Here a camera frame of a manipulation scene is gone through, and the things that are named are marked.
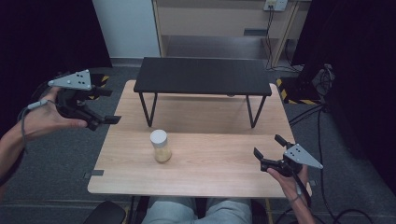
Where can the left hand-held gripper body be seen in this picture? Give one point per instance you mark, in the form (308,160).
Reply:
(72,93)

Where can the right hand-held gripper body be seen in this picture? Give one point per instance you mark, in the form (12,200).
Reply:
(289,161)

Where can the white-capped seasoning jar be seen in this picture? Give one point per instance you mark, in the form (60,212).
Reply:
(160,145)

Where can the black metal riser shelf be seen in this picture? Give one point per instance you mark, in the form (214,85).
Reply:
(203,77)

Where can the person's right hand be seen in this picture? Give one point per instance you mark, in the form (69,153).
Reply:
(289,183)

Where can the person's left hand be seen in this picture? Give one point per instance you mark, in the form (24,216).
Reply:
(51,116)

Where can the black floor plate with hazard tape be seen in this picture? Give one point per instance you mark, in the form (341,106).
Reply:
(99,81)

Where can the black stand base with hazard tape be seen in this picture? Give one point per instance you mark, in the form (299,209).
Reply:
(300,90)

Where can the black curtain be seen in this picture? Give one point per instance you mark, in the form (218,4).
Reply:
(358,77)
(46,37)

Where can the white cabinet panel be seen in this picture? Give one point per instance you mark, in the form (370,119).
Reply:
(126,28)

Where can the person's legs in grey trousers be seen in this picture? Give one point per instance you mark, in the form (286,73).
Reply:
(199,211)

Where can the black chair seat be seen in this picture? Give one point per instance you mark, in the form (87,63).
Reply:
(105,213)

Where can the light wooden shelf unit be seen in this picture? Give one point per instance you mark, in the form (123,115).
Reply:
(224,28)

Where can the white wall power socket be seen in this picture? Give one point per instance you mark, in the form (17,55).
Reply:
(275,4)

